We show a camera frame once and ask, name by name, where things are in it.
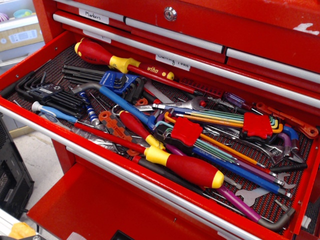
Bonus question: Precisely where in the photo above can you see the blue silver bit driver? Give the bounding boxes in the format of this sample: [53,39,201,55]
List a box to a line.
[79,91,100,126]

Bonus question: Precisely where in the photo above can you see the open red tool drawer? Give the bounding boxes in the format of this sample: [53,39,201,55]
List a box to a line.
[0,30,320,240]

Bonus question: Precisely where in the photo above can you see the black torx key set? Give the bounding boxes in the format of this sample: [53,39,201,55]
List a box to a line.
[14,76,88,119]

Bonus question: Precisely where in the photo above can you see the large blue hex key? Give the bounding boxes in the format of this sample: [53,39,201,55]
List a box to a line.
[71,82,156,130]

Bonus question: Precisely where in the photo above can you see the large red yellow screwdriver front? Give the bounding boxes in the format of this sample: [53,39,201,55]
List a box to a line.
[129,144,242,190]

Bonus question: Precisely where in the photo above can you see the blue white handle screwdriver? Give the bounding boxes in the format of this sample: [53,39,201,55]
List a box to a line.
[31,100,148,154]

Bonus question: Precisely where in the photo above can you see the chrome open end wrench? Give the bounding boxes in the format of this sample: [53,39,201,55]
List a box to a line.
[136,96,210,112]

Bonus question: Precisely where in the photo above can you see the purple handle small screwdriver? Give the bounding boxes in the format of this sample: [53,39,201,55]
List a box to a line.
[223,92,252,111]

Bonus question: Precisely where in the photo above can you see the black long hex keys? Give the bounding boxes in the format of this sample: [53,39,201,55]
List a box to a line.
[62,65,105,84]

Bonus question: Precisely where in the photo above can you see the cardboard box on shelf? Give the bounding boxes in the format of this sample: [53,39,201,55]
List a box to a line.
[0,23,44,52]

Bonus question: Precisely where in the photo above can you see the black computer case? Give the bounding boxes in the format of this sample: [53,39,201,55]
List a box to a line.
[0,114,35,219]

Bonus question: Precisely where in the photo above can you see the long purple hex key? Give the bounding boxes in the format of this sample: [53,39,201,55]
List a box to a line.
[164,143,296,232]

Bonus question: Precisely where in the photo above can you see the flat thin steel wrench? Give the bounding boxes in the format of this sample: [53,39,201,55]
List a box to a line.
[235,187,269,207]

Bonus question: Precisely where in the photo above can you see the rainbow hex key set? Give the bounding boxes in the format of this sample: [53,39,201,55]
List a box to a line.
[153,112,278,182]
[172,110,284,144]

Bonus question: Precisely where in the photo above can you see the long blue hex key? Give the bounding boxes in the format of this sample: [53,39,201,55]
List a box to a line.
[192,147,294,199]

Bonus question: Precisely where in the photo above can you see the markers label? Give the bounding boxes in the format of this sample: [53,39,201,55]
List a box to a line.
[78,8,110,25]

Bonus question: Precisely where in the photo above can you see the small red yellow screwdriver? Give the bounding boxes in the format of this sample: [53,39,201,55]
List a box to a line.
[119,110,165,150]

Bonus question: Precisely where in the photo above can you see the cutting tools label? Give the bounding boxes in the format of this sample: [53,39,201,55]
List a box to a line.
[155,54,191,71]

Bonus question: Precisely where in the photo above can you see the long red bit rail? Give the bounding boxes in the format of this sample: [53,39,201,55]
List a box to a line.
[178,77,224,99]

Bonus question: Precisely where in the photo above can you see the orange grey plastic tool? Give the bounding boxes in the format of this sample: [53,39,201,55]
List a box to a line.
[98,110,140,157]

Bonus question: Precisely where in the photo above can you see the chrome adjustable wrench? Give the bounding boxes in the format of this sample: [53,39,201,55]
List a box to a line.
[204,125,306,166]

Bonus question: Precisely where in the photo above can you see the blue holder hex key set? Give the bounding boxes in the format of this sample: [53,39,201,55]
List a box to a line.
[99,70,144,102]

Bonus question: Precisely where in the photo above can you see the lower red open drawer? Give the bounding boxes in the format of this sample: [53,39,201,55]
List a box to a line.
[26,162,226,240]

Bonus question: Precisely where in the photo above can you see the rainbow hex key set left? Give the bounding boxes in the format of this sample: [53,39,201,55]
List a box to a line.
[153,112,278,182]

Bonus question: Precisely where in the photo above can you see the chest key lock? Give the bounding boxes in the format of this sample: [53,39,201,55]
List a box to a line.
[163,6,177,22]

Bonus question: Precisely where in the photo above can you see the rainbow hex key set right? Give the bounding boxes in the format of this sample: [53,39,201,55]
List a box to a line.
[172,110,284,144]

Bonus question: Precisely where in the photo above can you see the red tool chest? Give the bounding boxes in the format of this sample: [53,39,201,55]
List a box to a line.
[32,0,320,240]

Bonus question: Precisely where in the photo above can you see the orange flat wrench tool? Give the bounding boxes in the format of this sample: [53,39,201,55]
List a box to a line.
[255,102,319,139]

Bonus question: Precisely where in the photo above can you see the wiha red yellow screwdriver top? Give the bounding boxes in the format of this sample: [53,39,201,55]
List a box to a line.
[74,39,204,96]

